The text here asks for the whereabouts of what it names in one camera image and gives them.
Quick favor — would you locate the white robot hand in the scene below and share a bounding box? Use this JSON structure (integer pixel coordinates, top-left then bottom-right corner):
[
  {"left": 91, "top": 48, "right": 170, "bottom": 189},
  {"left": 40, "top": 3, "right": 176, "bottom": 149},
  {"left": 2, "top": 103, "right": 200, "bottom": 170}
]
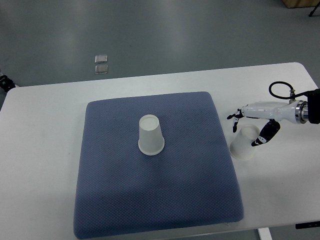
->
[{"left": 226, "top": 100, "right": 307, "bottom": 147}]

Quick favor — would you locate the white paper cup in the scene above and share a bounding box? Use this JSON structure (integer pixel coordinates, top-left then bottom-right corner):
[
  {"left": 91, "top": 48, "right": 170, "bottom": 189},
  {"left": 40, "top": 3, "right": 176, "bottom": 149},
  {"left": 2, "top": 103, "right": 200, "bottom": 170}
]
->
[
  {"left": 138, "top": 114, "right": 165, "bottom": 156},
  {"left": 229, "top": 124, "right": 260, "bottom": 161}
]

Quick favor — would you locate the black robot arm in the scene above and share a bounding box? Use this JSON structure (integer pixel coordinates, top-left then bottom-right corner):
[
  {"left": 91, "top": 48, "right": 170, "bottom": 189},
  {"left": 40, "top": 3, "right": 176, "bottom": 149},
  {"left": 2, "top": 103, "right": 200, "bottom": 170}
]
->
[{"left": 227, "top": 81, "right": 320, "bottom": 147}]

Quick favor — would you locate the white paper cup on mat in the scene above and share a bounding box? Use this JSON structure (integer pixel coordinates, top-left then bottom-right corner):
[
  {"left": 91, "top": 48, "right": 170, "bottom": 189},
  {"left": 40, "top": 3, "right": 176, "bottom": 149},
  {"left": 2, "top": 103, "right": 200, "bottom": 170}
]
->
[{"left": 138, "top": 114, "right": 165, "bottom": 156}]

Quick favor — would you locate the blue textured cushion mat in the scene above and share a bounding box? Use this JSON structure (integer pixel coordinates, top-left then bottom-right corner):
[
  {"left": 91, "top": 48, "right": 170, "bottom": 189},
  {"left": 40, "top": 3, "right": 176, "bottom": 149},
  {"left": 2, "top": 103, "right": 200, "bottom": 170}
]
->
[{"left": 73, "top": 91, "right": 244, "bottom": 239}]

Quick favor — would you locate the white table leg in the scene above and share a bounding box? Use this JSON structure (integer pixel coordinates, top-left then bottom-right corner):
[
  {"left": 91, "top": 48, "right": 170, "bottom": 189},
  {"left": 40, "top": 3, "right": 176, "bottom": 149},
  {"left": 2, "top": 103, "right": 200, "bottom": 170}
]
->
[{"left": 257, "top": 227, "right": 272, "bottom": 240}]

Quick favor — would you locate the black table control panel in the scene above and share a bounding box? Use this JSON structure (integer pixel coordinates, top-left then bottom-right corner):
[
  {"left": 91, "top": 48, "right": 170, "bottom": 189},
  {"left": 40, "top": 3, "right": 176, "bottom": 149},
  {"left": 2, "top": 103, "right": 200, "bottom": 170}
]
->
[{"left": 295, "top": 221, "right": 320, "bottom": 230}]

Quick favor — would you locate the black tripod leg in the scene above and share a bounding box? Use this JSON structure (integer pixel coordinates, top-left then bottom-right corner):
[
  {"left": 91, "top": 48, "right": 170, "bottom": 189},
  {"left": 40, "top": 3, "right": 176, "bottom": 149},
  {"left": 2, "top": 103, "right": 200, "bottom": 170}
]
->
[{"left": 308, "top": 2, "right": 320, "bottom": 17}]

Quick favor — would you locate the wooden box corner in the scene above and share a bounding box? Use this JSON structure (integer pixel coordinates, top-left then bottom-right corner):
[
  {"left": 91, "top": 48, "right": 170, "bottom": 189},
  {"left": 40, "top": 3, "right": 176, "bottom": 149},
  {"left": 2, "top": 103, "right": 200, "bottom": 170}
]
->
[{"left": 282, "top": 0, "right": 319, "bottom": 9}]

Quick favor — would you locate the upper silver floor plate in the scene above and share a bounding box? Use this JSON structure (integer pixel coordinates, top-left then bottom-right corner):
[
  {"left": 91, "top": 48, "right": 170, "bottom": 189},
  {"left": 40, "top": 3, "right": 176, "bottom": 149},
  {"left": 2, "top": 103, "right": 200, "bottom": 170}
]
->
[{"left": 94, "top": 54, "right": 108, "bottom": 64}]

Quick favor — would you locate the black device at left edge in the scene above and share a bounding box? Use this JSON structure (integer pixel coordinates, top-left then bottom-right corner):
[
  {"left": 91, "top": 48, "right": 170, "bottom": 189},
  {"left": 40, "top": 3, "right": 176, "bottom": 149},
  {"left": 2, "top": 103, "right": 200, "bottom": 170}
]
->
[{"left": 0, "top": 73, "right": 17, "bottom": 93}]

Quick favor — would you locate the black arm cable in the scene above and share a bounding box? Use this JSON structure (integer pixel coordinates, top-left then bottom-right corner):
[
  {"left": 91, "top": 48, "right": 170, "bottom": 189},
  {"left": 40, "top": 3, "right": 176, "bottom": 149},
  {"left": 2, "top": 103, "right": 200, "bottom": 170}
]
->
[{"left": 268, "top": 81, "right": 316, "bottom": 101}]

